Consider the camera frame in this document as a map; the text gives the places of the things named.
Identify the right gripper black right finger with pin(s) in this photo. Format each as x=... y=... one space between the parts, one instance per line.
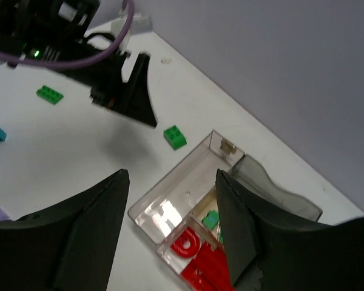
x=268 y=248

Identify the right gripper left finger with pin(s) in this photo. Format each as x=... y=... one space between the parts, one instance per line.
x=68 y=246

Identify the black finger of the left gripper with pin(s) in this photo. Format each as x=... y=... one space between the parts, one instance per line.
x=133 y=100

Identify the green curved lego brick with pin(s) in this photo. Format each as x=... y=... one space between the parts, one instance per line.
x=174 y=137

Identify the green lego plate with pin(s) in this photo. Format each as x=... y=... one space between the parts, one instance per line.
x=212 y=222

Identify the red curved lego brick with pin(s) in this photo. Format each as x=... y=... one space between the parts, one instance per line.
x=187 y=245

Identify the green lego under red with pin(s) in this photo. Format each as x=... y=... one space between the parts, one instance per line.
x=49 y=95

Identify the dark smoked container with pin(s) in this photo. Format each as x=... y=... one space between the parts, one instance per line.
x=253 y=176

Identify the clear front container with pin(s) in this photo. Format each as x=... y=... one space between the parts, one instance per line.
x=176 y=264

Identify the clear long narrow container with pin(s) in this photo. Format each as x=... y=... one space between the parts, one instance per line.
x=170 y=200

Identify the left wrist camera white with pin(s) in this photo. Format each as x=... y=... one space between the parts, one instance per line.
x=140 y=24

